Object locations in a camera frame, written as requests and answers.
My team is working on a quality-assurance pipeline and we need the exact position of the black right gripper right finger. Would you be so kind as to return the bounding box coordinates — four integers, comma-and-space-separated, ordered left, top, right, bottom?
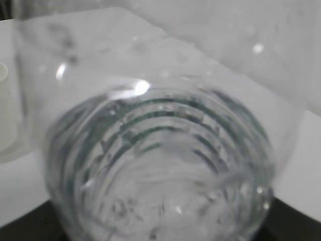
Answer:
255, 199, 320, 241

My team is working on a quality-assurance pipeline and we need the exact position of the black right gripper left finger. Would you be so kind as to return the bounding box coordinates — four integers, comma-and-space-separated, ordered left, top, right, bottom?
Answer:
1, 201, 68, 241

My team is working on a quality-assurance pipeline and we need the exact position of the clear water bottle green label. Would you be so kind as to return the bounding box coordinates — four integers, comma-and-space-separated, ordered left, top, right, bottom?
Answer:
15, 1, 316, 240

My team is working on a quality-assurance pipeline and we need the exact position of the white paper cup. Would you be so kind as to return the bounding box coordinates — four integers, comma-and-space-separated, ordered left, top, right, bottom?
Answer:
1, 63, 30, 164

